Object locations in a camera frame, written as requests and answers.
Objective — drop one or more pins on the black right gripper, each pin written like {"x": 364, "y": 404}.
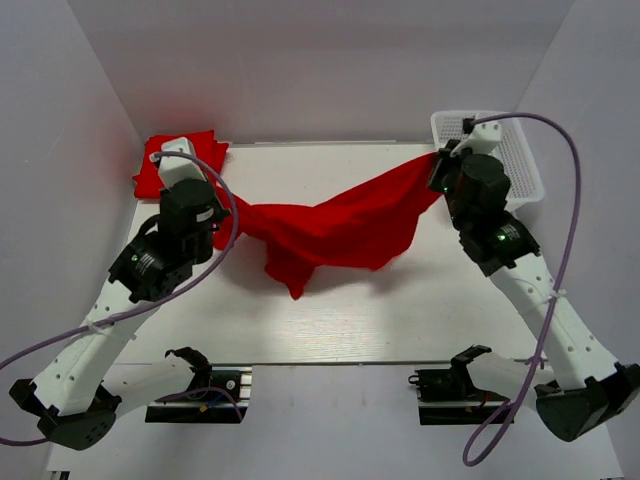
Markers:
{"x": 441, "y": 161}

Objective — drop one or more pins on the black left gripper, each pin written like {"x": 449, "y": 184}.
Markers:
{"x": 219, "y": 212}

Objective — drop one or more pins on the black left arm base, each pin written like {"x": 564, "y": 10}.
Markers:
{"x": 222, "y": 398}

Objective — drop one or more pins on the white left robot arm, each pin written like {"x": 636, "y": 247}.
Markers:
{"x": 74, "y": 399}

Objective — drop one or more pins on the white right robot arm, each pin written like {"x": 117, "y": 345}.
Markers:
{"x": 573, "y": 382}

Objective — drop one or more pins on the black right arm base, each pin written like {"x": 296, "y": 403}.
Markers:
{"x": 443, "y": 403}

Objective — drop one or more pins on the folded red t shirt stack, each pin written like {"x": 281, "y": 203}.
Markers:
{"x": 207, "y": 148}

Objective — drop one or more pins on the white plastic basket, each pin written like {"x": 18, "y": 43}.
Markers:
{"x": 513, "y": 151}

